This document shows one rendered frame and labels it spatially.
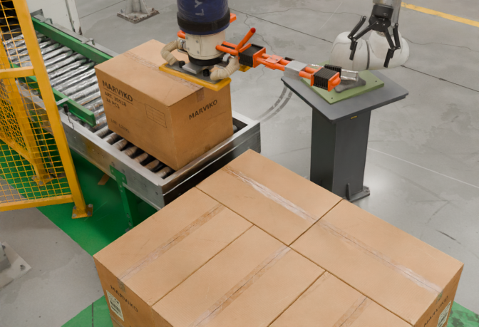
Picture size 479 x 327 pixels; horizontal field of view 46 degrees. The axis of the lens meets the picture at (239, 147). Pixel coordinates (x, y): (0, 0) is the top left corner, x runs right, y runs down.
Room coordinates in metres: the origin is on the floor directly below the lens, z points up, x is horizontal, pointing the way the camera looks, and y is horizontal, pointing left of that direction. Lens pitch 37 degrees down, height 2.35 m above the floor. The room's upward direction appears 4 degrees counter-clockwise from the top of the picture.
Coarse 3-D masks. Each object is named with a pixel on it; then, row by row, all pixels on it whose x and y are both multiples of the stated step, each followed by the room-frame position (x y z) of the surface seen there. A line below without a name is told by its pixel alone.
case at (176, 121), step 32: (128, 64) 2.62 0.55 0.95; (160, 64) 2.60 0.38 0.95; (128, 96) 2.43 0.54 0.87; (160, 96) 2.28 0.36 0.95; (192, 96) 2.30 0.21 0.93; (224, 96) 2.44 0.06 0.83; (128, 128) 2.47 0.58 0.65; (160, 128) 2.26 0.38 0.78; (192, 128) 2.28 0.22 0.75; (224, 128) 2.43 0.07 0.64; (160, 160) 2.29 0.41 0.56; (192, 160) 2.26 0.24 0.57
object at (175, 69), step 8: (168, 64) 2.25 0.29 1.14; (176, 64) 2.24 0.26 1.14; (184, 64) 2.21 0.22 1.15; (168, 72) 2.20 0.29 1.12; (176, 72) 2.18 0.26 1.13; (184, 72) 2.17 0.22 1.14; (200, 72) 2.16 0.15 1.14; (208, 72) 2.12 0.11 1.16; (192, 80) 2.11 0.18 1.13; (200, 80) 2.10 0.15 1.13; (208, 80) 2.09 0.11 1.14; (224, 80) 2.09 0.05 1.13; (216, 88) 2.03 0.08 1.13
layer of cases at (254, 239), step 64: (192, 192) 2.04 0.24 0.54; (256, 192) 2.02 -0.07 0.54; (320, 192) 1.99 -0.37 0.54; (128, 256) 1.66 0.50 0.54; (192, 256) 1.63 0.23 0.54; (256, 256) 1.61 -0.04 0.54; (320, 256) 1.59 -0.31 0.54; (384, 256) 1.57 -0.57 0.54; (448, 256) 1.55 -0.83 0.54; (128, 320) 1.55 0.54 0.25; (192, 320) 1.32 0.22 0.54; (256, 320) 1.30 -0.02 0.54; (320, 320) 1.28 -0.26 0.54; (384, 320) 1.26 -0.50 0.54
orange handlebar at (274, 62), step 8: (232, 16) 2.45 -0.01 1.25; (184, 32) 2.34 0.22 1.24; (216, 48) 2.17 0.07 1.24; (224, 48) 2.14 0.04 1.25; (264, 56) 2.06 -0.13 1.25; (272, 56) 2.04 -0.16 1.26; (280, 56) 2.03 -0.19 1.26; (264, 64) 2.01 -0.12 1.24; (272, 64) 1.99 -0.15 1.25; (280, 64) 1.97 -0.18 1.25; (304, 72) 1.90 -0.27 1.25; (312, 72) 1.91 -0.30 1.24; (336, 80) 1.83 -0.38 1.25
